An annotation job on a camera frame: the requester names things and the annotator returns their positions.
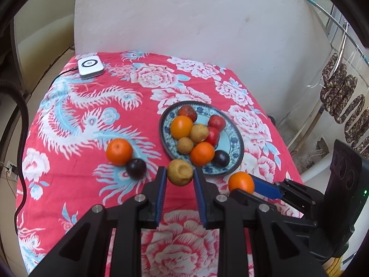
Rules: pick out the tan round fruit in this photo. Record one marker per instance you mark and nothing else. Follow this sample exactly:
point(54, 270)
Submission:
point(180, 173)

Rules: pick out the row of hanging sausages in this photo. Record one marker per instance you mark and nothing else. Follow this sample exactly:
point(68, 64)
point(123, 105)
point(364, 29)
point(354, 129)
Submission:
point(343, 92)

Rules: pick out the yellowish orange tangerine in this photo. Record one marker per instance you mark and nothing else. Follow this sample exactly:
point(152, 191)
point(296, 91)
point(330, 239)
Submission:
point(181, 127)

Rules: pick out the dark purple plum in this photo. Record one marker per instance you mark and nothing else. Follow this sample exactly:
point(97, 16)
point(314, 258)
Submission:
point(135, 168)
point(221, 158)

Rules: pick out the metal hanging rail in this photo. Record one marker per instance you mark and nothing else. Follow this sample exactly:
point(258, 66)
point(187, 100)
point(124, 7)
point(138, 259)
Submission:
point(328, 15)

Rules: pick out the yellow ridged object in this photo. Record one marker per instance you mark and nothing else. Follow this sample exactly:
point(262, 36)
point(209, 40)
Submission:
point(333, 267)

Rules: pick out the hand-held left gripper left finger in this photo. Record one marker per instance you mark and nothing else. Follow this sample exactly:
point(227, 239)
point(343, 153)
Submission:
point(162, 196)

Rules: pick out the red round fruit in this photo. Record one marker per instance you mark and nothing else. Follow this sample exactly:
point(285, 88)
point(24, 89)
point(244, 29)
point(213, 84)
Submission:
point(216, 122)
point(214, 136)

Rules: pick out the white square device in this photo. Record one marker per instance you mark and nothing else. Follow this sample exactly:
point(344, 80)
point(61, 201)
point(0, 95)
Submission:
point(90, 63)

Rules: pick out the white floor socket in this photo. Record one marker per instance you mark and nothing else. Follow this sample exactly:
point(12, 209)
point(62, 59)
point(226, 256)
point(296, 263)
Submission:
point(11, 168)

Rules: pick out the small brown potato plate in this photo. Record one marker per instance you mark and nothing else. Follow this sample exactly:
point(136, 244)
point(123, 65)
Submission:
point(185, 145)

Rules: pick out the red apple plate back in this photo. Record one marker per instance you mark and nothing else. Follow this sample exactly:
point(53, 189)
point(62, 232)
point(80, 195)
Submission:
point(187, 112)

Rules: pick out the red floral tablecloth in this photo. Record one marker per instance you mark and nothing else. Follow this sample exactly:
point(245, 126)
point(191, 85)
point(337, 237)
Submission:
point(86, 92)

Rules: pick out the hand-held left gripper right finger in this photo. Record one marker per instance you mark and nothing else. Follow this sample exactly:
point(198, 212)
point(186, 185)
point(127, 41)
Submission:
point(200, 205)

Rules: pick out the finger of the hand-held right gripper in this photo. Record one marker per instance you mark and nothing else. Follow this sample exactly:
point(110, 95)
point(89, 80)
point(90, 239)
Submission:
point(266, 189)
point(245, 196)

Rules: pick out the blue floral ceramic plate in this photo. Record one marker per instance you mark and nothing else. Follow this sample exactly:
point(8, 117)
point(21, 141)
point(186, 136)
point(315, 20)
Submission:
point(230, 138)

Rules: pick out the wooden stick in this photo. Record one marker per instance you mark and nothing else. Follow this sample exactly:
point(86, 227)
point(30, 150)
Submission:
point(302, 134)

